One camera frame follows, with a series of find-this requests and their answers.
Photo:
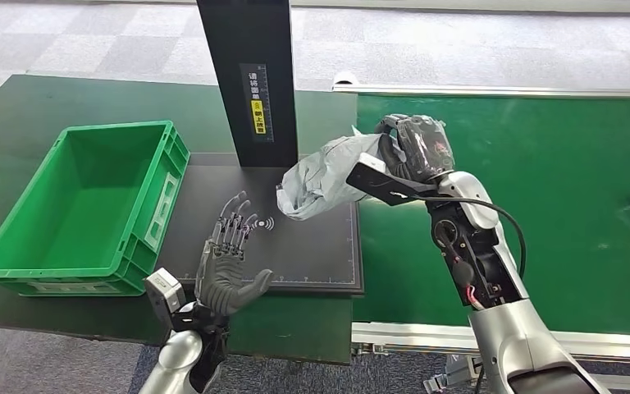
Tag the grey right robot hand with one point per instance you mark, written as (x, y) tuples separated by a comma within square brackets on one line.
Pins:
[(423, 147)]

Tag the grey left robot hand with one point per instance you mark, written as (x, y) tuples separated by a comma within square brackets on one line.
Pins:
[(225, 277)]

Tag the grey package with red print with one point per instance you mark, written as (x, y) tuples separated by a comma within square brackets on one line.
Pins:
[(320, 174)]

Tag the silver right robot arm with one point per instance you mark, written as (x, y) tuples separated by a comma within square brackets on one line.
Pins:
[(505, 337)]

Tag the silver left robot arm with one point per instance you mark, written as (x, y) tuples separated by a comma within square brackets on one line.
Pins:
[(176, 359)]

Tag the white conveyor roller end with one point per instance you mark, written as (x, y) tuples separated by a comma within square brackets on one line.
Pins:
[(346, 79)]

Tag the green conveyor belt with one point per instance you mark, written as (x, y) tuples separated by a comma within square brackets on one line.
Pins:
[(565, 147)]

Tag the green plastic crate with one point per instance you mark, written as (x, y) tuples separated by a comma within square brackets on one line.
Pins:
[(81, 217)]

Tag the yellow and black column label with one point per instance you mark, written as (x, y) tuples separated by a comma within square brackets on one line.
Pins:
[(258, 103)]

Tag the black scanner column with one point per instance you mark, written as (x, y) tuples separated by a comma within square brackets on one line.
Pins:
[(250, 38)]

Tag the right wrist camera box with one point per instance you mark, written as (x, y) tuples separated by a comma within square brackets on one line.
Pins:
[(380, 182)]

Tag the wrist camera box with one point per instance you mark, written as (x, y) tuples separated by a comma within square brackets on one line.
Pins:
[(164, 291), (380, 182)]

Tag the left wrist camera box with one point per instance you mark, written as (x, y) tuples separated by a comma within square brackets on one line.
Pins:
[(164, 291)]

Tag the thin aluminium conveyor rail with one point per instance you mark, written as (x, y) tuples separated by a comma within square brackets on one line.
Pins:
[(483, 91)]

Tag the black scanner base plate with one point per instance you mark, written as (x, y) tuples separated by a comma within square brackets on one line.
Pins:
[(309, 250)]

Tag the wide aluminium conveyor rail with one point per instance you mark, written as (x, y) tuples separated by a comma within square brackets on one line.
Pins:
[(402, 334)]

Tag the metal conveyor support bracket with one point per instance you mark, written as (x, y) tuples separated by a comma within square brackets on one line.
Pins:
[(451, 378)]

